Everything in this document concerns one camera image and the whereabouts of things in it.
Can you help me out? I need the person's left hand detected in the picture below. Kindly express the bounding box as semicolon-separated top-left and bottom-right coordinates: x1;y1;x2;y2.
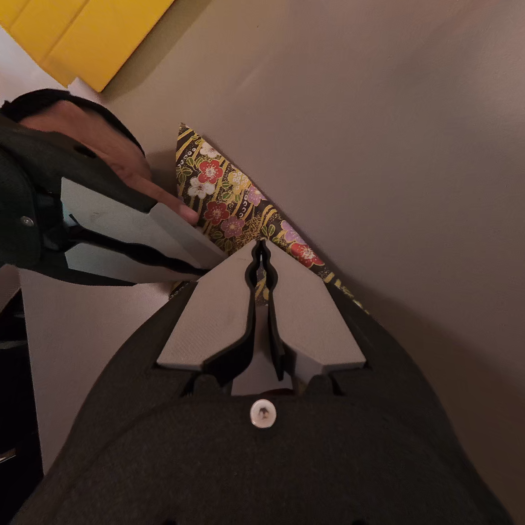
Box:
18;102;198;227

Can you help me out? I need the yellow cardboard box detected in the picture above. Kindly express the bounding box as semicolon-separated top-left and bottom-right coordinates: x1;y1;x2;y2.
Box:
0;0;175;94

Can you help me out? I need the dark furniture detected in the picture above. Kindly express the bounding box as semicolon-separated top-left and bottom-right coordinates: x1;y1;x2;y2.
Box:
0;288;44;525

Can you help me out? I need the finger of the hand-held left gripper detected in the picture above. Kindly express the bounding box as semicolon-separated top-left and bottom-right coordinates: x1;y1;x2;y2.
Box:
65;242;206;285
61;177;228;271

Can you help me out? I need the floral patterned origami paper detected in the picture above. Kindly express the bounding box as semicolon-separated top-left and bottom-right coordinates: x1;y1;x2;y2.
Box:
167;122;370;317

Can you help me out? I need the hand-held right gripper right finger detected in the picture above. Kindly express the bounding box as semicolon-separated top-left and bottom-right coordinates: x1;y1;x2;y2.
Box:
259;239;366;383

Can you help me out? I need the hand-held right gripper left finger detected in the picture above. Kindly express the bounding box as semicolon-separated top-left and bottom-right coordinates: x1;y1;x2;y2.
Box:
155;239;261;387

